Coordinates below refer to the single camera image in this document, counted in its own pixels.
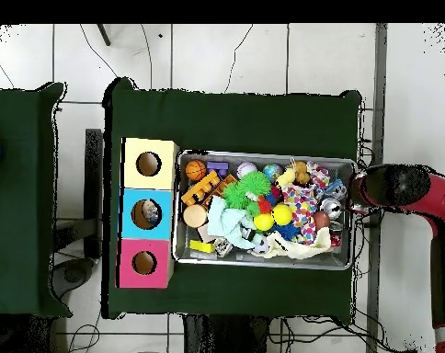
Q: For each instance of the mint green cloth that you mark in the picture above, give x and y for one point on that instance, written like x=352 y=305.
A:
x=226 y=220

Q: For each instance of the blue silver foil packet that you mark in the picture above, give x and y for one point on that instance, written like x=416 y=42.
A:
x=150 y=212

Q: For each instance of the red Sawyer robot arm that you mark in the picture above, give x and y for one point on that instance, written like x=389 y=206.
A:
x=443 y=195

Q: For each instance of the wooden box with three holes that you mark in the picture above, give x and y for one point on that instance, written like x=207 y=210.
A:
x=128 y=220

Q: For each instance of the orange toy brick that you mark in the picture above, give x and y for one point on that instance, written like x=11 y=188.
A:
x=200 y=188

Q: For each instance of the white baseball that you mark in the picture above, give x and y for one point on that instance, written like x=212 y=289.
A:
x=247 y=170

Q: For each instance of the orange mini basketball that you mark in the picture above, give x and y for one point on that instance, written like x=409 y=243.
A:
x=196 y=171

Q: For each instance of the green spiky ball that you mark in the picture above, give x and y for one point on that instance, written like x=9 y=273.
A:
x=257 y=184

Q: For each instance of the globe print ball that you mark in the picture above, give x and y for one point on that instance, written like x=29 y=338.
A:
x=273 y=171

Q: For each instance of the large yellow ball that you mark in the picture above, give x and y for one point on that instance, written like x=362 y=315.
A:
x=281 y=214

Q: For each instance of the yellow plush duck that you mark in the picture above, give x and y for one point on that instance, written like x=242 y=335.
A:
x=285 y=177

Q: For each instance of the dark green table cloth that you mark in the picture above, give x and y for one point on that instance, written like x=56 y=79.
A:
x=226 y=121
x=20 y=220

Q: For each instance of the colourful dotted cloth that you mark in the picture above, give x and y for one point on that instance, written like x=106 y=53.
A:
x=301 y=206

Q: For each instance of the cream cloth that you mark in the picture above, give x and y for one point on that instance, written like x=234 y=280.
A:
x=299 y=250

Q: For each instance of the silver drink can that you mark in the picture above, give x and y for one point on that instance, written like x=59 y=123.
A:
x=331 y=207

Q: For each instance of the dark metal leg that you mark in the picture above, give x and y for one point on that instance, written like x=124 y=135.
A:
x=104 y=35

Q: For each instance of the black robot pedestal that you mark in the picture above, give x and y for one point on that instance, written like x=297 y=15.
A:
x=222 y=334

